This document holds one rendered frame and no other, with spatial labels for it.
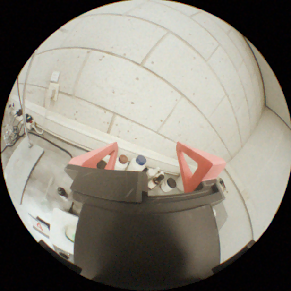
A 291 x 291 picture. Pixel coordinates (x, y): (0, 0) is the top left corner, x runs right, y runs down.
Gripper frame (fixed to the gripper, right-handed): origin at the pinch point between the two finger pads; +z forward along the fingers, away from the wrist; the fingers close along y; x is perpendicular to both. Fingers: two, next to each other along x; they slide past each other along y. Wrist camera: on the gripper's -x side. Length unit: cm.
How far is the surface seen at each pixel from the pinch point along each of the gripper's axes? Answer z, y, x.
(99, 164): 10.5, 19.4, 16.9
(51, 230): -18.9, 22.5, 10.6
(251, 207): -30, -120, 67
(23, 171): -10.9, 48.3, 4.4
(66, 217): -12.4, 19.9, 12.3
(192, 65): 29.2, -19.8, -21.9
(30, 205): -19.4, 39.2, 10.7
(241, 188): 2, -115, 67
